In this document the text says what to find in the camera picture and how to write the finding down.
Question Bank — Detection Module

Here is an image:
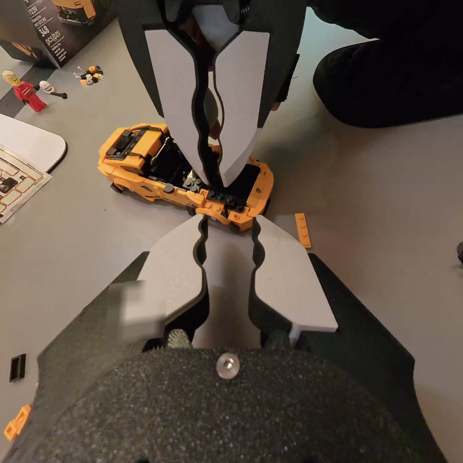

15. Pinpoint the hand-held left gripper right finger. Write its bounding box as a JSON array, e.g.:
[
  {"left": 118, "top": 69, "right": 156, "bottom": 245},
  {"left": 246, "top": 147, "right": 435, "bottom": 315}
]
[{"left": 248, "top": 215, "right": 340, "bottom": 345}]

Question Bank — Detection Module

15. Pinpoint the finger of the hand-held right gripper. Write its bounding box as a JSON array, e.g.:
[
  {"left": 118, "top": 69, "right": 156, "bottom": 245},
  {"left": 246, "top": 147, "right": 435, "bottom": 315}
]
[
  {"left": 213, "top": 30, "right": 272, "bottom": 189},
  {"left": 144, "top": 28, "right": 212, "bottom": 187}
]

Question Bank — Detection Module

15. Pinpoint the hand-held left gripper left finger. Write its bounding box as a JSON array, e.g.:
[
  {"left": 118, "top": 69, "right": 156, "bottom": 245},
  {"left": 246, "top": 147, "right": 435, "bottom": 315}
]
[{"left": 137, "top": 213, "right": 211, "bottom": 337}]

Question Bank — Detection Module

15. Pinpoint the orange lego plate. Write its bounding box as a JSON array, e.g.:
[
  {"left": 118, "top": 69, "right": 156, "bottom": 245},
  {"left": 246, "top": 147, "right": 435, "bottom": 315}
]
[{"left": 295, "top": 213, "right": 312, "bottom": 249}]

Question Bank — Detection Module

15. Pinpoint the orange lego car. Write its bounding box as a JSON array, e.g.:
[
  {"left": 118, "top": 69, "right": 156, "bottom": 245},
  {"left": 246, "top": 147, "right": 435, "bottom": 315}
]
[{"left": 97, "top": 123, "right": 275, "bottom": 233}]

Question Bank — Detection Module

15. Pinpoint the person's right forearm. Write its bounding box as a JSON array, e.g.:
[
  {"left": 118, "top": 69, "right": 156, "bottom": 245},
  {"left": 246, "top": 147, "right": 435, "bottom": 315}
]
[{"left": 307, "top": 0, "right": 463, "bottom": 128}]

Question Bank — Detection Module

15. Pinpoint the small orange black lego assembly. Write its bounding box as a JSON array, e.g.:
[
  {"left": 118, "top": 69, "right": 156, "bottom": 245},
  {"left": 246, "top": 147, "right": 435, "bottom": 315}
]
[{"left": 74, "top": 65, "right": 105, "bottom": 87}]

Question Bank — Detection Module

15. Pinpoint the lego set box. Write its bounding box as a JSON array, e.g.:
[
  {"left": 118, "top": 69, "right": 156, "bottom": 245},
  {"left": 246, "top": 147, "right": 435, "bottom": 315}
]
[{"left": 0, "top": 0, "right": 117, "bottom": 69}]

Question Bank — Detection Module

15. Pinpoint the red lego minifigure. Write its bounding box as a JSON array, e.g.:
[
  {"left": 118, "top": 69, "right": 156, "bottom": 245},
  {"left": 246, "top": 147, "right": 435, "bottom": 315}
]
[{"left": 2, "top": 70, "right": 48, "bottom": 113}]

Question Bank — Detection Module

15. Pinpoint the pile of loose lego pieces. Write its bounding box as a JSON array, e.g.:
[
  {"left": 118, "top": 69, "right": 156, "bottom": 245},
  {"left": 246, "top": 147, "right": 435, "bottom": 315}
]
[{"left": 4, "top": 353, "right": 33, "bottom": 443}]

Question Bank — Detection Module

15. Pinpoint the sticker sheet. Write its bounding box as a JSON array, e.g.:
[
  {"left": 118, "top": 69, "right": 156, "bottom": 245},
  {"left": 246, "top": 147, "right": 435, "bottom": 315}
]
[{"left": 0, "top": 145, "right": 53, "bottom": 224}]

